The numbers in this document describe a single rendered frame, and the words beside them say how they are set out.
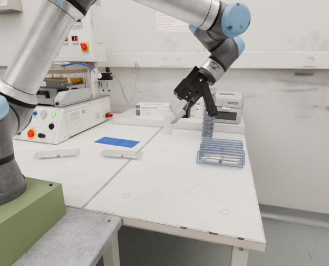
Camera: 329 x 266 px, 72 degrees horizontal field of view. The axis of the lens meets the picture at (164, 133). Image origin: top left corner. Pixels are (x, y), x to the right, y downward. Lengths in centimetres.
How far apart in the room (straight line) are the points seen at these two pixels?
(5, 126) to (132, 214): 38
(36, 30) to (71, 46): 93
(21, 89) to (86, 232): 41
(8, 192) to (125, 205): 30
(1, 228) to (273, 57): 153
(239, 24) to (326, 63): 112
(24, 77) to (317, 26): 156
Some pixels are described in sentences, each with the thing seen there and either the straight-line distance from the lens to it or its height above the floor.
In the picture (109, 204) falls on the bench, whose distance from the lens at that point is 73.
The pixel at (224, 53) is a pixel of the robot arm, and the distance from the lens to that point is 78.
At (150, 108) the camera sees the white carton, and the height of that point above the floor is 84.
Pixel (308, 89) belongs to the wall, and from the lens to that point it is 174.
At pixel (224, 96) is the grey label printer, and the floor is 96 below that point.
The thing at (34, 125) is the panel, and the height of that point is 83.
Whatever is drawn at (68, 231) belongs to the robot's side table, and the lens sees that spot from 67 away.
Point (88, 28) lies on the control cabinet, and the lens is 155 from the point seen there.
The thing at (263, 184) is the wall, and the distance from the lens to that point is 191.
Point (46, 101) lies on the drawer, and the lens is 136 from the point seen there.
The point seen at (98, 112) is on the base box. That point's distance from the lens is 155.
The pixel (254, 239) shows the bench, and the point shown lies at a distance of 64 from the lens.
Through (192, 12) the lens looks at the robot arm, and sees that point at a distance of 61.
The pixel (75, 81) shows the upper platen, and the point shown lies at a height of 104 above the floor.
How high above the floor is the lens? 116
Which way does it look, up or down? 18 degrees down
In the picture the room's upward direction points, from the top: straight up
